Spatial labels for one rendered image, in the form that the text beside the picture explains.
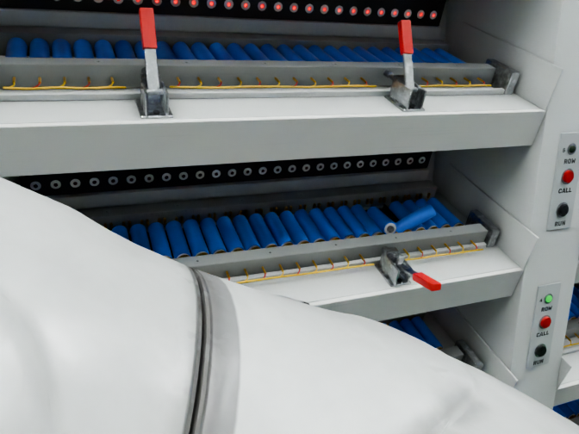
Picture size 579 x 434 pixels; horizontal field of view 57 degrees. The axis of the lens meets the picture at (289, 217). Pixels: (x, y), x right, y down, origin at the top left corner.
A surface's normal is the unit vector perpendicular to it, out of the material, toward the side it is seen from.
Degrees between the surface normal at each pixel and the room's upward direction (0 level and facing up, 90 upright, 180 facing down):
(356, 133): 109
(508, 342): 90
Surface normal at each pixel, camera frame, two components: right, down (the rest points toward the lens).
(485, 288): 0.36, 0.55
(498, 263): 0.13, -0.83
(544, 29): -0.93, 0.10
